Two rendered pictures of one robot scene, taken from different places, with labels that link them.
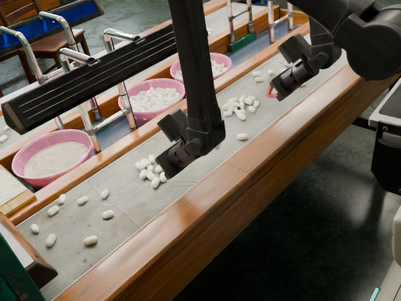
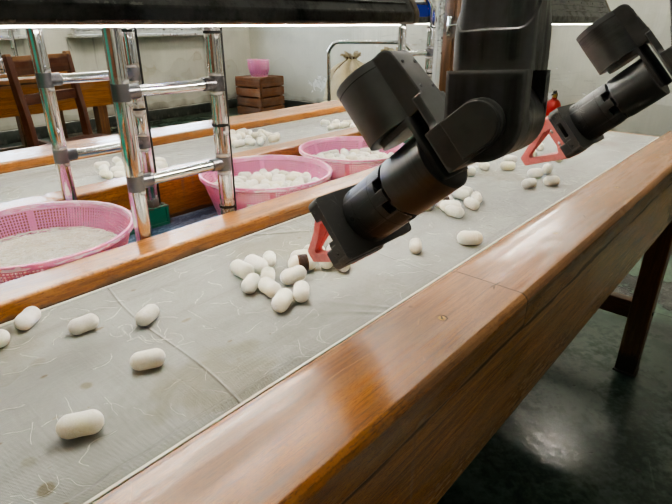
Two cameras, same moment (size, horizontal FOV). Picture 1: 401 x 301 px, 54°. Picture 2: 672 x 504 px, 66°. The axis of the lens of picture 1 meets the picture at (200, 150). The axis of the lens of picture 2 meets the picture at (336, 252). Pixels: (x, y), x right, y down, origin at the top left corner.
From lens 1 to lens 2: 0.58 m
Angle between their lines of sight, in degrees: 15
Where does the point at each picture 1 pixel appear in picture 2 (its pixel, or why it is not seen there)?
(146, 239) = (268, 429)
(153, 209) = (277, 358)
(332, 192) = (551, 411)
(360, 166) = (588, 372)
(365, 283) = not seen: outside the picture
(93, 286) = not seen: outside the picture
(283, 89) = (578, 132)
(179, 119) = (412, 70)
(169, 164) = (348, 225)
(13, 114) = not seen: outside the picture
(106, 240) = (132, 430)
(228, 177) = (473, 296)
